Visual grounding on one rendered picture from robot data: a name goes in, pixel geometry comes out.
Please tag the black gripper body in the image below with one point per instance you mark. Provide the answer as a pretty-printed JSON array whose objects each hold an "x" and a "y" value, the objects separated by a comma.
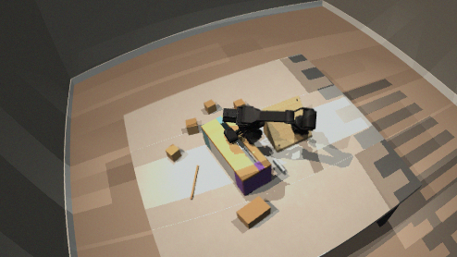
[{"x": 232, "y": 135}]

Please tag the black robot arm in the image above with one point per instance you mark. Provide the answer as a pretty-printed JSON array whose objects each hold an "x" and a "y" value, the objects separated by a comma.
[{"x": 247, "y": 115}]

